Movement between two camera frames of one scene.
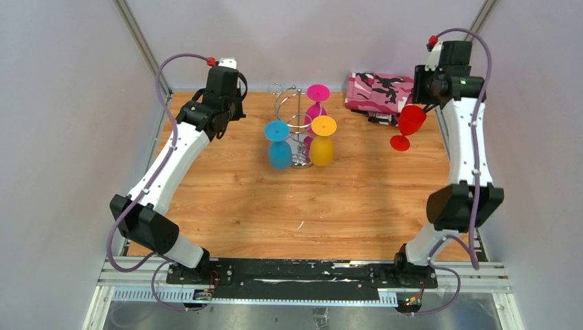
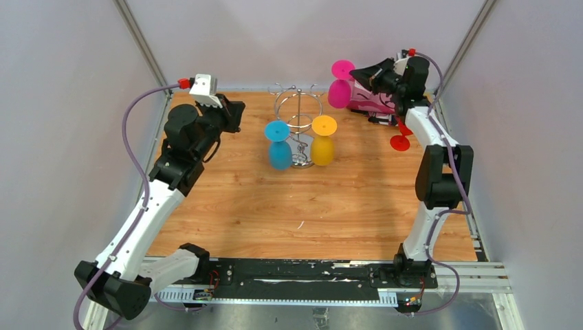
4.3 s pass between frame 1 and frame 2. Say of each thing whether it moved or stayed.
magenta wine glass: moved
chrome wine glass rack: stayed
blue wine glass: stayed
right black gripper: moved
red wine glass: stayed
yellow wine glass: stayed
